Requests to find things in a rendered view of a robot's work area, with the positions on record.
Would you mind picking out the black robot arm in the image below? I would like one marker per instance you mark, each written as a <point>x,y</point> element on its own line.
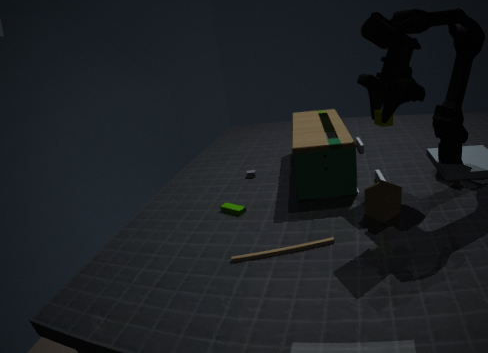
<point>468,42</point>

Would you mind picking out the small green block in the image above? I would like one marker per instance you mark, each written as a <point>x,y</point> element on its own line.
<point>233,209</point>

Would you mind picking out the brown long thin bar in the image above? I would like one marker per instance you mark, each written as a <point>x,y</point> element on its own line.
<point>309,245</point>

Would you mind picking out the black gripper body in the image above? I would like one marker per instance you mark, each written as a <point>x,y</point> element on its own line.
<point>393,74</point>

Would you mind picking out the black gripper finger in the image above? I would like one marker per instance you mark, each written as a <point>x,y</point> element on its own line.
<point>376,99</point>
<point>392,100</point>

